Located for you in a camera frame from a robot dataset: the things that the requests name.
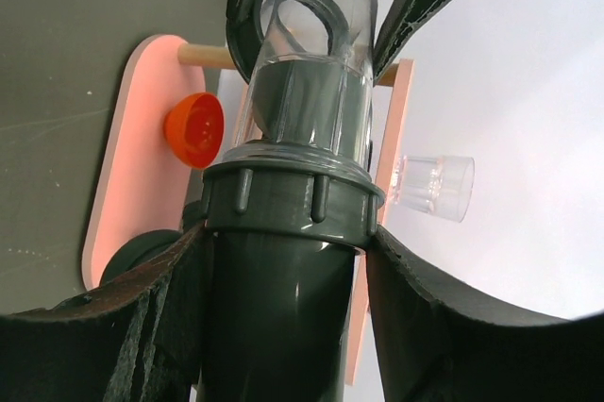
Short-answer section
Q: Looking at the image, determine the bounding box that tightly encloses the orange bowl bottom shelf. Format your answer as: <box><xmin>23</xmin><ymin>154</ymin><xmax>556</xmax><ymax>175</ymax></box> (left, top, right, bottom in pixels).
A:
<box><xmin>163</xmin><ymin>92</ymin><xmax>225</xmax><ymax>170</ymax></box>

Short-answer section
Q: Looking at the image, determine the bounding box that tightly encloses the pink three-tier shelf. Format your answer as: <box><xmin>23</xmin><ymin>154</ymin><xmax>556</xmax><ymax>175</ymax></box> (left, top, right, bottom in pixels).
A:
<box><xmin>81</xmin><ymin>35</ymin><xmax>414</xmax><ymax>386</ymax></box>

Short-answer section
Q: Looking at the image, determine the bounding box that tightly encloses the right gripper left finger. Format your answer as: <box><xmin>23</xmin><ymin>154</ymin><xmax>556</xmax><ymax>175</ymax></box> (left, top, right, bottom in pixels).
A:
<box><xmin>1</xmin><ymin>226</ymin><xmax>208</xmax><ymax>401</ymax></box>

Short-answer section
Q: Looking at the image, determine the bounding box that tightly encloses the grey pvc tee fitting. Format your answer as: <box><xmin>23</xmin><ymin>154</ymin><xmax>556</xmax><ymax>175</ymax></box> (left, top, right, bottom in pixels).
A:
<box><xmin>199</xmin><ymin>153</ymin><xmax>384</xmax><ymax>401</ymax></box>

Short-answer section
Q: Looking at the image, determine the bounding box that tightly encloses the clear drinking glass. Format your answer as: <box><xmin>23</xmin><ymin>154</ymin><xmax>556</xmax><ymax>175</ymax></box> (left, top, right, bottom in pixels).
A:
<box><xmin>389</xmin><ymin>156</ymin><xmax>476</xmax><ymax>223</ymax></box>

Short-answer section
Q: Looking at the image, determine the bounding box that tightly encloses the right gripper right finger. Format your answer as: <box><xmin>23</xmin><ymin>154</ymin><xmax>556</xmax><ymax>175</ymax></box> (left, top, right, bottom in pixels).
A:
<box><xmin>367</xmin><ymin>227</ymin><xmax>603</xmax><ymax>401</ymax></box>

